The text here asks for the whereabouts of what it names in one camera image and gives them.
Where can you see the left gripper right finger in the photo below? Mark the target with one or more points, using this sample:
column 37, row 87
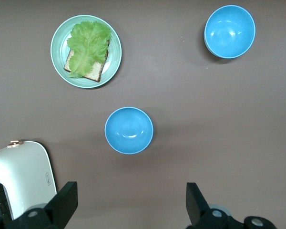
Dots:
column 197, row 207

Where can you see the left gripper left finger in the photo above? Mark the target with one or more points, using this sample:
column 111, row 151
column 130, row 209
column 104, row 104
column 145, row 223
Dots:
column 64, row 205

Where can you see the blue bowl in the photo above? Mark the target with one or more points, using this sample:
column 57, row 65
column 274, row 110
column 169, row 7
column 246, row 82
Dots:
column 229, row 31
column 128, row 130

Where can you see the cream toaster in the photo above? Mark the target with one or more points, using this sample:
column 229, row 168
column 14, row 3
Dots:
column 21, row 167

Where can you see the brown table mat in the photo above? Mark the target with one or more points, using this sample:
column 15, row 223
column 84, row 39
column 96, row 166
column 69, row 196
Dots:
column 181, row 107

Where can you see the white bread slice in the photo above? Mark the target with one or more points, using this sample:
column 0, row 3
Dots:
column 95, row 71

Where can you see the green plate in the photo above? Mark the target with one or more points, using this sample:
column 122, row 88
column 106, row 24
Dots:
column 59, row 55

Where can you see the green lettuce leaf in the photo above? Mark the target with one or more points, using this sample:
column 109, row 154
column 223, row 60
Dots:
column 88, row 45

